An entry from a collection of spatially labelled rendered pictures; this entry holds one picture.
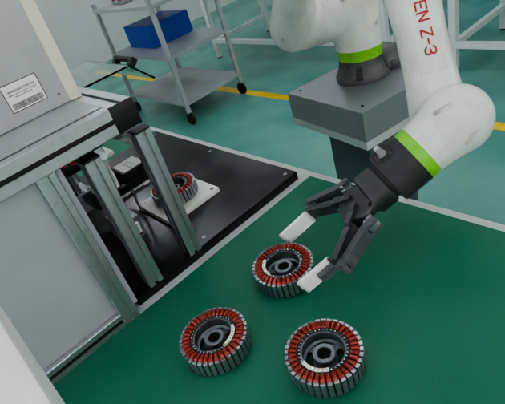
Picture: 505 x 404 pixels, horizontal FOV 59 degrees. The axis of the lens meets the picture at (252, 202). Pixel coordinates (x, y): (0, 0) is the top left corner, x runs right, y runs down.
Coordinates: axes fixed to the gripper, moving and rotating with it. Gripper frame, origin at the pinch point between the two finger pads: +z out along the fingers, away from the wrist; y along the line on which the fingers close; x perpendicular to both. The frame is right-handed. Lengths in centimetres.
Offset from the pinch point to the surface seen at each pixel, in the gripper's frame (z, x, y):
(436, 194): -27, 107, -101
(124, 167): 18.1, -26.2, -29.9
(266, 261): 4.8, -2.5, -1.8
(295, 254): 0.2, 0.3, -1.4
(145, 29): 42, -14, -317
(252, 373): 12.4, -3.2, 17.6
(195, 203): 15.2, -8.5, -29.3
